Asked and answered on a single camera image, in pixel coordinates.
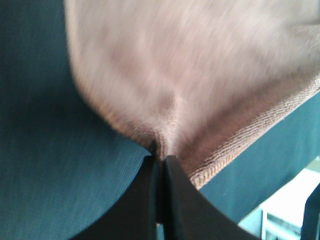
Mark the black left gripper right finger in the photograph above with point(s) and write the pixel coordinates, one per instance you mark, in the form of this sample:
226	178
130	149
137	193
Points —
188	215

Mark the white plastic basket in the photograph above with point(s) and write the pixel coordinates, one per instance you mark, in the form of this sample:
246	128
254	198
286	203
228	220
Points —
280	217

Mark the black table cloth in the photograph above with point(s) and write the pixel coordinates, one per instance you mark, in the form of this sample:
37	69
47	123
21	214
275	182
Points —
62	167

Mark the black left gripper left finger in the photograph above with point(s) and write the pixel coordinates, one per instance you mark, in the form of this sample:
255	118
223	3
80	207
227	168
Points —
134	215

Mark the brown microfiber towel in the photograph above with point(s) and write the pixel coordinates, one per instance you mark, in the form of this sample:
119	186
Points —
197	79

